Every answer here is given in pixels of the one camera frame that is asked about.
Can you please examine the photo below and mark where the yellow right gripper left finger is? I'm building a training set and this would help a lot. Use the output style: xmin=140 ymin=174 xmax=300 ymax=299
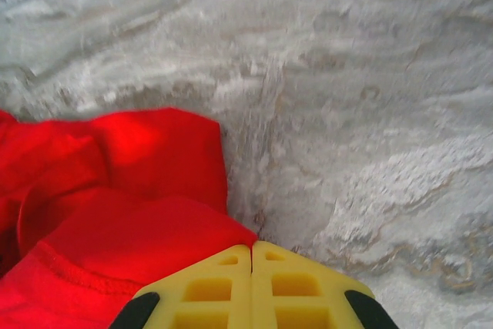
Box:
xmin=109 ymin=243 xmax=254 ymax=329

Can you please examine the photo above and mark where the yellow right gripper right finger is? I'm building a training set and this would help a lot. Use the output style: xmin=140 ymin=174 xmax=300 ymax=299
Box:
xmin=250 ymin=240 xmax=401 ymax=329

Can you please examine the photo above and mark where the red printed t-shirt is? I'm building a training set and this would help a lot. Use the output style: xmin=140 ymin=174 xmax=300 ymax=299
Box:
xmin=0 ymin=107 xmax=258 ymax=329

